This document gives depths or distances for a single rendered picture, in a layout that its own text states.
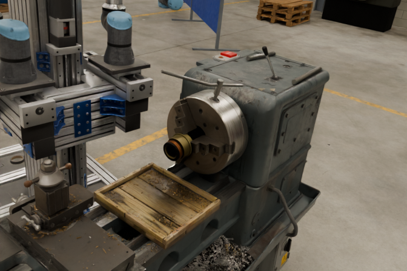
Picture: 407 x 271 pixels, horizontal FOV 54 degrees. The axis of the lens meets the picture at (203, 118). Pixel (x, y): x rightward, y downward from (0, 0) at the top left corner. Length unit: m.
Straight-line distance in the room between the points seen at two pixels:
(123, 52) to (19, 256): 1.06
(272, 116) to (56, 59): 1.01
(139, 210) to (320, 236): 1.71
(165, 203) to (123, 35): 0.86
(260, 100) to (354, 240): 1.69
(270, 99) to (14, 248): 0.99
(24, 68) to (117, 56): 0.45
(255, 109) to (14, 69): 0.97
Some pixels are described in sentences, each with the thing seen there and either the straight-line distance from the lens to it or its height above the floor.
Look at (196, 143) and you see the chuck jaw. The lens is 1.46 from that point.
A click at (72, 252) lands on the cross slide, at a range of 1.22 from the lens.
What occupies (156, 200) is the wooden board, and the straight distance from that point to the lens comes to 1.52.
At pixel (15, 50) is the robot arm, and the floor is 1.30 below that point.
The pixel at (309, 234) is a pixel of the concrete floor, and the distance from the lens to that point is 2.93.
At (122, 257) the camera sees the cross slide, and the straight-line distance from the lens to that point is 1.19.
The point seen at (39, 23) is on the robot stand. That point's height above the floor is 1.35.
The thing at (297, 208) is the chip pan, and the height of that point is 0.54.
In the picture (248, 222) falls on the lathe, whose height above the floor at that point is 0.68.
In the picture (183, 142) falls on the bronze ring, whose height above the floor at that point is 1.11.
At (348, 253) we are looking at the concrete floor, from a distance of 2.90.
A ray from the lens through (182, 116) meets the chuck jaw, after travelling 1.51.
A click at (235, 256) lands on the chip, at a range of 1.82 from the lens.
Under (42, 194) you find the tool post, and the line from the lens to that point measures 1.23.
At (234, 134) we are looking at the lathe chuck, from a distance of 1.47.
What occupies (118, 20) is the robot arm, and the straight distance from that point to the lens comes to 1.96.
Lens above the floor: 1.81
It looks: 26 degrees down
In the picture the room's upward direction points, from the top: 6 degrees clockwise
